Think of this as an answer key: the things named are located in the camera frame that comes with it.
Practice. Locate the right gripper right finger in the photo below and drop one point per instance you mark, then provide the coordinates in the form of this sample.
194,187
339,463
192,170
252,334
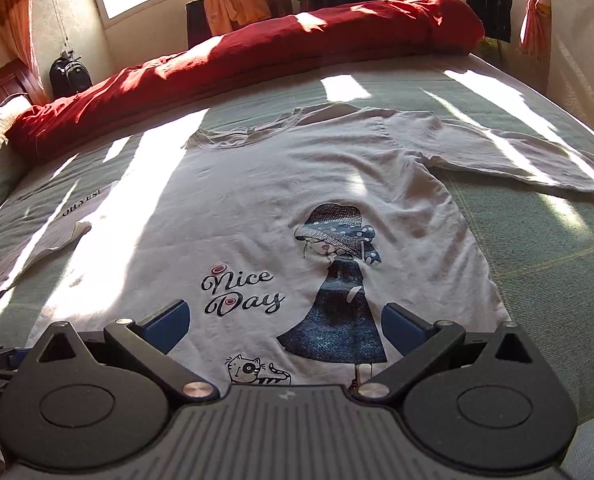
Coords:
423,346

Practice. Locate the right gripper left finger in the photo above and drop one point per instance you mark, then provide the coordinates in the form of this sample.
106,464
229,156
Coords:
143,347

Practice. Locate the white printed t-shirt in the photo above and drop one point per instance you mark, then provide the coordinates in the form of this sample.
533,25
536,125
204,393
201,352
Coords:
287,240

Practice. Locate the green plaid bed blanket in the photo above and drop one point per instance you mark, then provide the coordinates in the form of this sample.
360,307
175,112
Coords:
538,241

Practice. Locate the black backpack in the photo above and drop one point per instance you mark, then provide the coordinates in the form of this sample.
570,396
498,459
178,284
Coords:
68,76

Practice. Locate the wooden headboard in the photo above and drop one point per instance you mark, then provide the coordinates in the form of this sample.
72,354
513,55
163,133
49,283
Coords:
15,78

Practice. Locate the red duvet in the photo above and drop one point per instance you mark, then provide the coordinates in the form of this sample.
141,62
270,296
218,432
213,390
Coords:
256,53

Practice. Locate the orange curtain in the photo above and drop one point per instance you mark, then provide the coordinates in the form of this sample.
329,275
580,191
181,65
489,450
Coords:
535,32
16,31

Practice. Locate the orange hanging garment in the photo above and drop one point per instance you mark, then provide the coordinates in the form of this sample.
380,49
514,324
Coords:
223,15

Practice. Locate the left orange curtain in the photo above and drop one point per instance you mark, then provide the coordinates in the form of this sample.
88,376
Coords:
16,31

